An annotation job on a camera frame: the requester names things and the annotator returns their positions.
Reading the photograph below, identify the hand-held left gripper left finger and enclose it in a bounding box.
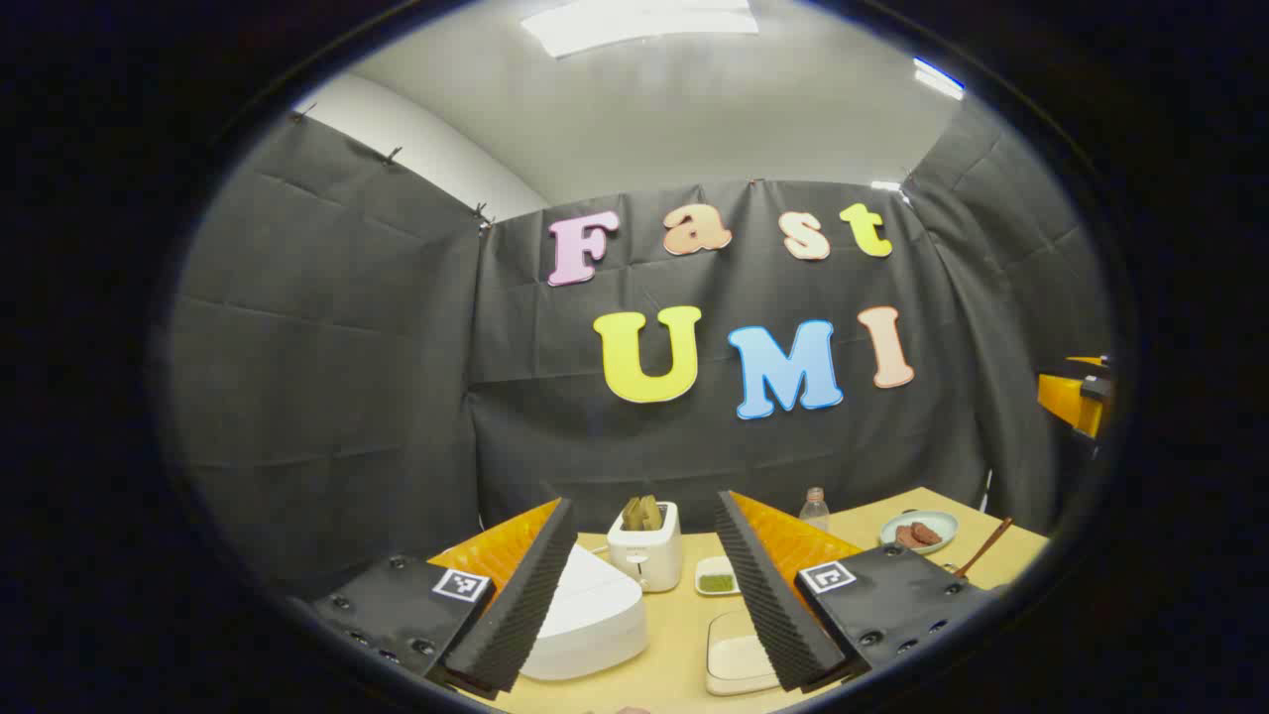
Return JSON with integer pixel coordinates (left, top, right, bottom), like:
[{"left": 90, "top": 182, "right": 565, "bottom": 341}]
[{"left": 312, "top": 498, "right": 579, "bottom": 698}]

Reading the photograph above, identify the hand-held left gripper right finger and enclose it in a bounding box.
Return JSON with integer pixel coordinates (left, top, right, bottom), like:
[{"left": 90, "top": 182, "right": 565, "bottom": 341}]
[{"left": 715, "top": 490, "right": 1000, "bottom": 694}]

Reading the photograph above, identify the white rice cooker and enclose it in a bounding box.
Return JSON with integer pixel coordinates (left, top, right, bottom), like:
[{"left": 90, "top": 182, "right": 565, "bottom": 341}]
[{"left": 518, "top": 540, "right": 650, "bottom": 682}]

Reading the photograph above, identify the brown wooden spoon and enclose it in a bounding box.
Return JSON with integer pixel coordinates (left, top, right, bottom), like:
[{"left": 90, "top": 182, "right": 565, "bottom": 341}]
[{"left": 956, "top": 517, "right": 1014, "bottom": 580}]

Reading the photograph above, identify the small white divided dish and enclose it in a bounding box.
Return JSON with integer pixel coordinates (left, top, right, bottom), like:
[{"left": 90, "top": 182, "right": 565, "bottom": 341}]
[{"left": 694, "top": 555, "right": 742, "bottom": 597}]

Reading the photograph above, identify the white toaster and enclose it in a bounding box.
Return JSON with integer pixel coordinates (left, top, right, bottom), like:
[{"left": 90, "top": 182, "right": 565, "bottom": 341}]
[{"left": 606, "top": 499, "right": 684, "bottom": 594}]

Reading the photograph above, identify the pale green plate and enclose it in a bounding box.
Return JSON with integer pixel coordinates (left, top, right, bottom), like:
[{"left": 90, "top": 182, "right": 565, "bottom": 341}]
[{"left": 879, "top": 510, "right": 960, "bottom": 554}]

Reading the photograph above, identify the black backdrop cloth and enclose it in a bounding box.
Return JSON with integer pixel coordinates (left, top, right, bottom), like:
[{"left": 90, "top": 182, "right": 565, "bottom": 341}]
[{"left": 164, "top": 99, "right": 1116, "bottom": 596}]

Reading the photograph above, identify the small ceiling light panel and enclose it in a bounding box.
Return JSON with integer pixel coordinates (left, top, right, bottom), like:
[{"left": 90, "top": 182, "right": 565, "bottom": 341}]
[{"left": 912, "top": 57, "right": 966, "bottom": 101}]

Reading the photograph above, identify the large ceiling light panel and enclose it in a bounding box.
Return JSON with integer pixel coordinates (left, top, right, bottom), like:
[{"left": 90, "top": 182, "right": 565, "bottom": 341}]
[{"left": 520, "top": 0, "right": 761, "bottom": 59}]

